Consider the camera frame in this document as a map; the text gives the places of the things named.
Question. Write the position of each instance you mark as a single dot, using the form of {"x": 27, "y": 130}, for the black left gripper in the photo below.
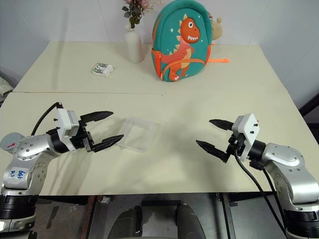
{"x": 83, "y": 140}

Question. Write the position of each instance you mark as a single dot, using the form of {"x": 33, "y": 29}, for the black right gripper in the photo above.
{"x": 236, "y": 144}

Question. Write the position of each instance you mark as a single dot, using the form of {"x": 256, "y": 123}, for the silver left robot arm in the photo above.
{"x": 27, "y": 149}

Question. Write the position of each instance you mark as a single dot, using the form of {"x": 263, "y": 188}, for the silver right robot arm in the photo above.
{"x": 286, "y": 156}

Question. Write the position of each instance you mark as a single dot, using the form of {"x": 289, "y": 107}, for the clear square plastic container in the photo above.
{"x": 137, "y": 134}

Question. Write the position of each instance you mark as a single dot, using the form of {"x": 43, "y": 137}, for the white battery charger with batteries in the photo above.
{"x": 102, "y": 69}

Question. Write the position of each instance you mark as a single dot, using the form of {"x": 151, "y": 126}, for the rusty metal table leg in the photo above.
{"x": 90, "y": 216}

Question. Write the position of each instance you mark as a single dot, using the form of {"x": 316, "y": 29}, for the dark rounded shape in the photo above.
{"x": 190, "y": 221}
{"x": 127, "y": 224}

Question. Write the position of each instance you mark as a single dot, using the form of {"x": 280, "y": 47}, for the white ceramic vase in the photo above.
{"x": 134, "y": 44}

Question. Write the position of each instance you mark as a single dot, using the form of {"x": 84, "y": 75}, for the dark furniture piece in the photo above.
{"x": 311, "y": 107}

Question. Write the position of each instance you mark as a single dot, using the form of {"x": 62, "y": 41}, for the teal dinosaur backpack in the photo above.
{"x": 179, "y": 37}

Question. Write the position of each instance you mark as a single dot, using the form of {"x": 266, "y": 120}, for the dark chair with cloth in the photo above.
{"x": 7, "y": 82}

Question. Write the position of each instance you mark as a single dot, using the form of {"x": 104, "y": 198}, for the beige plush toy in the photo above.
{"x": 216, "y": 30}

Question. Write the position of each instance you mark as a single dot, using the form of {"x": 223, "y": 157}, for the pink flower bouquet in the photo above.
{"x": 135, "y": 10}

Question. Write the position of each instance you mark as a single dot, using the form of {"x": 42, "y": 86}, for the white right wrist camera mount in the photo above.
{"x": 249, "y": 129}

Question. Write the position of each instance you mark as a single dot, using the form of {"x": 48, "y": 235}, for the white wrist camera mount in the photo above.
{"x": 63, "y": 122}
{"x": 249, "y": 129}

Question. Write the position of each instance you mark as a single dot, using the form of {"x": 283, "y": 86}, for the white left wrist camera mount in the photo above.
{"x": 63, "y": 122}

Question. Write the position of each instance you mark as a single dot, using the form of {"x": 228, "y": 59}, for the black metal table frame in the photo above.
{"x": 228, "y": 216}

